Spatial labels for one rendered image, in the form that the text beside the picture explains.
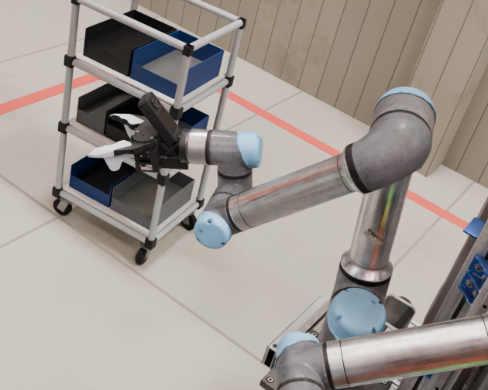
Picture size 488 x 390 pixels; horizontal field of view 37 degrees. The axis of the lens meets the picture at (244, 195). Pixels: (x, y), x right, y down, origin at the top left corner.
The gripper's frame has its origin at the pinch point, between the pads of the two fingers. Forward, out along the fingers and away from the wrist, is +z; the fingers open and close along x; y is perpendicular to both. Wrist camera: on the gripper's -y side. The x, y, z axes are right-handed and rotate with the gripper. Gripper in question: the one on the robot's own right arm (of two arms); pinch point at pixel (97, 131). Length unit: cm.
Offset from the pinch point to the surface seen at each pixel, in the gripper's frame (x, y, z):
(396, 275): 120, 153, -75
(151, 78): 96, 43, 20
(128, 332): 44, 119, 24
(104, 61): 103, 41, 40
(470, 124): 234, 143, -114
